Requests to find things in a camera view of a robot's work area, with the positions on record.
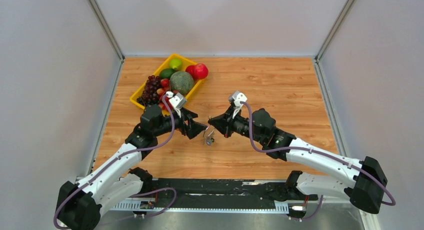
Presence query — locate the dark green avocado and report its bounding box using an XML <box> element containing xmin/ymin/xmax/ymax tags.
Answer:
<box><xmin>159</xmin><ymin>68</ymin><xmax>176</xmax><ymax>80</ymax></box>

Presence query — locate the key with blue tag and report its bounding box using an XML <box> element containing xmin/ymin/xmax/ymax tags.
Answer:
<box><xmin>203</xmin><ymin>138</ymin><xmax>215</xmax><ymax>146</ymax></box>

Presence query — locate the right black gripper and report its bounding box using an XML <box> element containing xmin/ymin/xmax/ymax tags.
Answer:
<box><xmin>208</xmin><ymin>105</ymin><xmax>265</xmax><ymax>144</ymax></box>

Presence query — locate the yellow plastic tray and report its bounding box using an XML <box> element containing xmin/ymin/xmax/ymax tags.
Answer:
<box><xmin>129</xmin><ymin>53</ymin><xmax>197</xmax><ymax>115</ymax></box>

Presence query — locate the dark purple grape bunch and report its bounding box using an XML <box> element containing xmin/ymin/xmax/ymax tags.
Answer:
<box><xmin>136</xmin><ymin>75</ymin><xmax>162</xmax><ymax>106</ymax></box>

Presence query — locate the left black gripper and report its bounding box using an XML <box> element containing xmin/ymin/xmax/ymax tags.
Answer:
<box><xmin>153</xmin><ymin>107</ymin><xmax>208</xmax><ymax>139</ymax></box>

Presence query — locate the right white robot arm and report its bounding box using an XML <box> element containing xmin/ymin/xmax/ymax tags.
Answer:
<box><xmin>208</xmin><ymin>105</ymin><xmax>388</xmax><ymax>214</ymax></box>

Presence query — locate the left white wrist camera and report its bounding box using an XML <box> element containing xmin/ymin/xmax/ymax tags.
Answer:
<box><xmin>165</xmin><ymin>91</ymin><xmax>187</xmax><ymax>118</ymax></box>

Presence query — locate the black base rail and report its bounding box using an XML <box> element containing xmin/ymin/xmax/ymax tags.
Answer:
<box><xmin>140</xmin><ymin>178</ymin><xmax>318</xmax><ymax>210</ymax></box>

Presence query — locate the large metal keyring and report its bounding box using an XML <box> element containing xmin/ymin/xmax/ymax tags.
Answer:
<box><xmin>202</xmin><ymin>125</ymin><xmax>215</xmax><ymax>140</ymax></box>

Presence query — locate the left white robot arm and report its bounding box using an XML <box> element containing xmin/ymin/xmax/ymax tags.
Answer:
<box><xmin>53</xmin><ymin>104</ymin><xmax>207</xmax><ymax>230</ymax></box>

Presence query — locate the red apple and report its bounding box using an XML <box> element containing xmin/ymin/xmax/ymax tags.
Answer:
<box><xmin>193</xmin><ymin>63</ymin><xmax>209</xmax><ymax>80</ymax></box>
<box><xmin>185</xmin><ymin>65</ymin><xmax>196</xmax><ymax>80</ymax></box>

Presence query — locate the green netted melon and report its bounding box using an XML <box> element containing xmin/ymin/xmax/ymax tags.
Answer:
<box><xmin>169</xmin><ymin>71</ymin><xmax>195</xmax><ymax>96</ymax></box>

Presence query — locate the light green pear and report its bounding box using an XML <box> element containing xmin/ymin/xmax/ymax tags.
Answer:
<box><xmin>168</xmin><ymin>58</ymin><xmax>183</xmax><ymax>71</ymax></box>

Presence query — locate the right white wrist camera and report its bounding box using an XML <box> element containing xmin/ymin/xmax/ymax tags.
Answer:
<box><xmin>228</xmin><ymin>90</ymin><xmax>248</xmax><ymax>119</ymax></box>

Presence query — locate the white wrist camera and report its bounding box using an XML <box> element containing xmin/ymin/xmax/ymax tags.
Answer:
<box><xmin>228</xmin><ymin>90</ymin><xmax>248</xmax><ymax>119</ymax></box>
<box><xmin>165</xmin><ymin>91</ymin><xmax>187</xmax><ymax>118</ymax></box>

